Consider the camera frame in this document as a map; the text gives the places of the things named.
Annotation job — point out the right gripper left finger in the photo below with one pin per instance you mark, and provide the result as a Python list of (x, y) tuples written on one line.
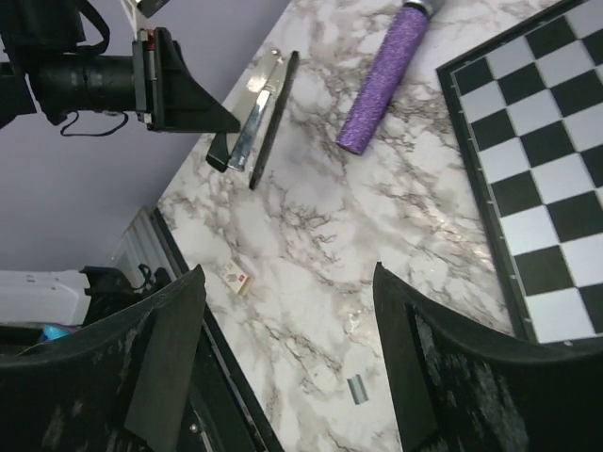
[(120, 384)]

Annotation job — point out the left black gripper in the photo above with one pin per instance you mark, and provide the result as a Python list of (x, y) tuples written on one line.
[(154, 83)]

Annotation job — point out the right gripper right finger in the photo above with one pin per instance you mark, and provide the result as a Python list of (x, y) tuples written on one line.
[(457, 385)]

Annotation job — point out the grey black stapler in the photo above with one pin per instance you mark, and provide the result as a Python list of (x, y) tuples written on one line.
[(270, 82)]

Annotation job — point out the small silver staple strip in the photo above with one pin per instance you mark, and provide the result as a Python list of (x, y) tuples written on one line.
[(357, 390)]

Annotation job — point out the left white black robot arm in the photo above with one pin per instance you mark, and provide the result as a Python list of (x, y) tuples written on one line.
[(57, 26)]

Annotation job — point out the purple glitter microphone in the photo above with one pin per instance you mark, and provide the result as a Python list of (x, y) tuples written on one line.
[(400, 43)]

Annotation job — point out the black white chessboard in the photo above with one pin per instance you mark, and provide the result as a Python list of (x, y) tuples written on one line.
[(526, 109)]

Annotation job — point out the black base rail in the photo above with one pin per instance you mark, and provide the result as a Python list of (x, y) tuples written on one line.
[(221, 413)]

